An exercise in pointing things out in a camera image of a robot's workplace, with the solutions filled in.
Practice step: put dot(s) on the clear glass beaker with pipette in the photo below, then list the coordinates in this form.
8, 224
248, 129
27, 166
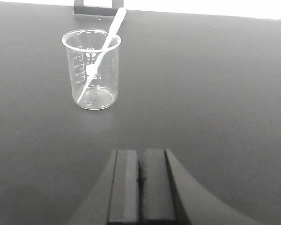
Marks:
83, 47

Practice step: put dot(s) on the black stand base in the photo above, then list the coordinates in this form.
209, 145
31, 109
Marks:
81, 9

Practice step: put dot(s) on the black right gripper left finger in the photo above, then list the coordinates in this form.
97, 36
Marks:
114, 199

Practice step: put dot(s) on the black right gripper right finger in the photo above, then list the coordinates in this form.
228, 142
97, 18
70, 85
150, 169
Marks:
171, 196

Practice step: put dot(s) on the white plastic pipette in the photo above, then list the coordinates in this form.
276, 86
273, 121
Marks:
107, 41

